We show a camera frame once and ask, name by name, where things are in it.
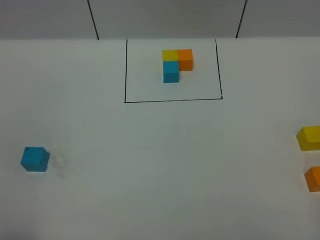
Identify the blue template block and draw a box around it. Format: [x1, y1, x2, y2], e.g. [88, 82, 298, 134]
[162, 61, 180, 83]

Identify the yellow template block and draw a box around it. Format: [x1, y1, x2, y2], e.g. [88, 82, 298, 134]
[162, 49, 178, 62]

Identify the orange template block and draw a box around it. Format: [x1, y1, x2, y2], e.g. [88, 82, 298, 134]
[177, 49, 194, 71]

